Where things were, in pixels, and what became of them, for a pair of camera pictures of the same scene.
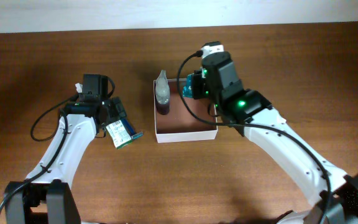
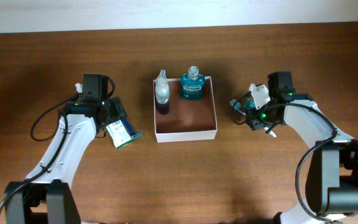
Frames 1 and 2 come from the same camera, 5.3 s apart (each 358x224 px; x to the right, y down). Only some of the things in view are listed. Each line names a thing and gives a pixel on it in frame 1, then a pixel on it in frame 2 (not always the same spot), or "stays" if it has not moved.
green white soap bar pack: x=119 y=133 stays
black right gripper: x=198 y=87 to x=255 y=122
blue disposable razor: x=130 y=130 stays
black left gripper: x=116 y=109 stays
